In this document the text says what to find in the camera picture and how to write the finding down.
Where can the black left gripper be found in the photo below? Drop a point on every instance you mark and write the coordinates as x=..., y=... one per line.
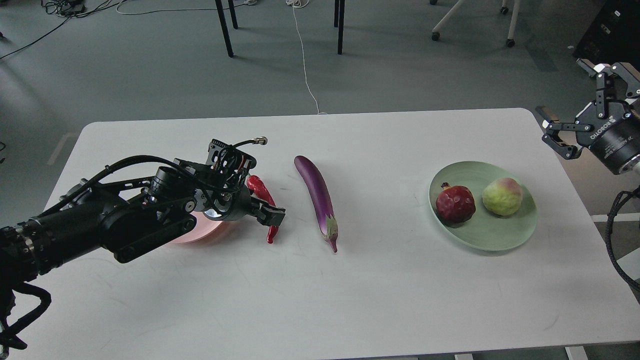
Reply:
x=232, y=206

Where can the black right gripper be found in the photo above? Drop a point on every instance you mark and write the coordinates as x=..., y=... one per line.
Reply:
x=617, y=140

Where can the red chili pepper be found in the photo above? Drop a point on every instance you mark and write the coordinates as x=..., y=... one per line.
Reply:
x=257, y=186

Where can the purple eggplant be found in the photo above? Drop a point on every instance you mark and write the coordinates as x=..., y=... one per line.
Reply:
x=320, y=198

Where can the green pink peach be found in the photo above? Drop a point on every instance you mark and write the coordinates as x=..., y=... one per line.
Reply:
x=503, y=196

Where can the red pomegranate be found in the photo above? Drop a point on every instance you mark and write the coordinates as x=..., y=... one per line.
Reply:
x=455, y=204

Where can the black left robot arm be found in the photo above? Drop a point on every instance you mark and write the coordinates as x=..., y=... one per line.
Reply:
x=129, y=208

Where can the pink plate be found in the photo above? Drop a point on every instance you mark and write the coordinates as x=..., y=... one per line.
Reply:
x=204, y=230

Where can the black box on floor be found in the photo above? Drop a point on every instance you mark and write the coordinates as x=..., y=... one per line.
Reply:
x=613, y=36

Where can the white chair base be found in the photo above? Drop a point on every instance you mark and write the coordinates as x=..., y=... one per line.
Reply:
x=454, y=22

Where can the green plate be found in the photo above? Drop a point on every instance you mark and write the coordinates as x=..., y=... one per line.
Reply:
x=485, y=230

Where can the black table leg left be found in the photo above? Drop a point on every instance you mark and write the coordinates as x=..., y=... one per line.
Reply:
x=221, y=12

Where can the black table leg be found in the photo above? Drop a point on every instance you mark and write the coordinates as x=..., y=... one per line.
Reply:
x=221, y=12
x=339, y=23

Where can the black table leg right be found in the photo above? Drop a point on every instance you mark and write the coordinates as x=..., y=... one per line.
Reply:
x=339, y=23

